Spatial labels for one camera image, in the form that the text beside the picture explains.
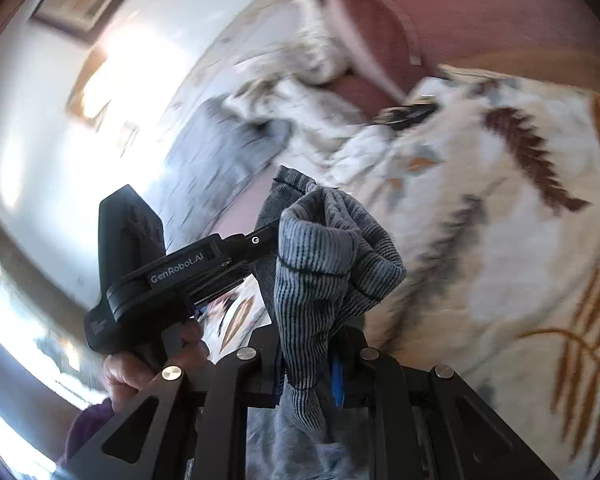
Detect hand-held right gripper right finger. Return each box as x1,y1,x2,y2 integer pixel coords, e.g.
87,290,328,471
330,329,561,480

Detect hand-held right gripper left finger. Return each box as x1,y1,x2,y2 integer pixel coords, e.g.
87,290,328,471
62,329,284,480

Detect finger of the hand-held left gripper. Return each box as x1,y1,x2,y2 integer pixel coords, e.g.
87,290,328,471
219,225,281,273

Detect grey-blue denim pants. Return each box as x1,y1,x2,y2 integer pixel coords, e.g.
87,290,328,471
245,165,408,480

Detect person's left forearm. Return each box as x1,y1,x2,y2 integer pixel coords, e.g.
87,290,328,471
64,401,117,463

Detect person's left hand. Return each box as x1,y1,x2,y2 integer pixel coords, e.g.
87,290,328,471
102,317,213,411

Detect grey quilted pillow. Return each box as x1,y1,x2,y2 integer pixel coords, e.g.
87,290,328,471
162,97,292,241

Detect door with stained glass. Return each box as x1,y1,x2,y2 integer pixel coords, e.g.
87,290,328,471
0,200,108,480

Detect white crumpled blanket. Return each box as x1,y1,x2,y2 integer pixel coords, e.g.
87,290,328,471
222,0,378,163

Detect leaf print blanket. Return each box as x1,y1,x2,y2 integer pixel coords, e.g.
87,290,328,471
200,65,600,480

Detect small black object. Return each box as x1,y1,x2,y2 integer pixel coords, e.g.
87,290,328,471
375,102,438,129

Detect pink bed sheet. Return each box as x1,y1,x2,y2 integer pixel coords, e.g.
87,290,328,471
215,0,600,233

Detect small wall switch plate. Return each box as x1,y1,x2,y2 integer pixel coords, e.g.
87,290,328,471
117,120,139,156

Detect large wall switch plate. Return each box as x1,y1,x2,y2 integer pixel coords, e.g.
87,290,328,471
66,49,109,122

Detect pale curved strap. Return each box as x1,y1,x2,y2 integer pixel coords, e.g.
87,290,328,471
327,0,423,103

